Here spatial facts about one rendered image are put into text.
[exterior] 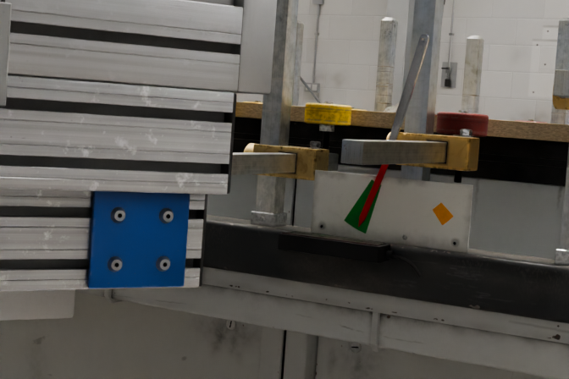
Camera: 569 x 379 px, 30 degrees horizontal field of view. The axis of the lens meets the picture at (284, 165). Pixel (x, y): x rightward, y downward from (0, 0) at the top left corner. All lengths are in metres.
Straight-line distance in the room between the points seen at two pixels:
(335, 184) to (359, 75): 8.11
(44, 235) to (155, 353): 1.29
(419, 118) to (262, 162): 0.25
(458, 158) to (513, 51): 7.63
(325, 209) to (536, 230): 0.36
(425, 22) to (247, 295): 0.55
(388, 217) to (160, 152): 0.78
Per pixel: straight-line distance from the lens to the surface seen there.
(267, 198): 1.73
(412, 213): 1.62
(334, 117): 1.79
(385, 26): 2.84
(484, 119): 1.69
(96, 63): 0.88
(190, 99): 0.91
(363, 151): 1.32
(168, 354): 2.18
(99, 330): 2.27
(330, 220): 1.68
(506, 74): 9.22
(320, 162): 1.70
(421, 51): 1.56
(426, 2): 1.63
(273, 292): 1.76
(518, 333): 1.61
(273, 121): 1.73
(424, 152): 1.51
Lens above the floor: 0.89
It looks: 3 degrees down
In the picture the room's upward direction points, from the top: 4 degrees clockwise
